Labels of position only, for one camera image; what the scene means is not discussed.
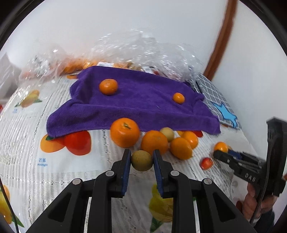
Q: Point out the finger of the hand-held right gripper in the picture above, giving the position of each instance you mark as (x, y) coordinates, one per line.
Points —
(235, 153)
(225, 159)

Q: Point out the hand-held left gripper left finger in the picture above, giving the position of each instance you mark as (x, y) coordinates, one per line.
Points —
(127, 172)

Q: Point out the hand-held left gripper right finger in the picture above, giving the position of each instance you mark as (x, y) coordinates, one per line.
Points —
(157, 174)

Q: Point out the small orange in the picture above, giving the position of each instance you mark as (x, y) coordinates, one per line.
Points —
(178, 98)
(220, 146)

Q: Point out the brownish green round fruit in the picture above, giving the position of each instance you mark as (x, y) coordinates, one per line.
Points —
(142, 160)

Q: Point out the small red fruit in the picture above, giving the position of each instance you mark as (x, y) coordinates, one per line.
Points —
(206, 163)

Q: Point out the large orange with stem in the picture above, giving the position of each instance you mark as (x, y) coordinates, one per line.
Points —
(124, 132)

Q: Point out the pale yellow round fruit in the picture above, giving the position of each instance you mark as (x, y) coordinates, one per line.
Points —
(167, 133)

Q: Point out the person's right hand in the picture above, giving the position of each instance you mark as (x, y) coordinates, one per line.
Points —
(250, 201)

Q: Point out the grey checked cloth blue star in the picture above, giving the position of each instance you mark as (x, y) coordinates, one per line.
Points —
(215, 100)

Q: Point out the purple towel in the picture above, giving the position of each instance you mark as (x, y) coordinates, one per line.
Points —
(139, 105)

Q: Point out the fruit print tablecloth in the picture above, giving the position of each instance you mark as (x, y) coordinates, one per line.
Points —
(44, 179)

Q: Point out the clear plastic bag of oranges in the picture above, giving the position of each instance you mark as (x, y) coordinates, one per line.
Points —
(74, 66)

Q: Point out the large crumpled clear plastic bag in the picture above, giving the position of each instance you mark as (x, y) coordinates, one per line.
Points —
(152, 51)

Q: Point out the brown wooden door frame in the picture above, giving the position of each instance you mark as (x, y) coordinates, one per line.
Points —
(224, 38)

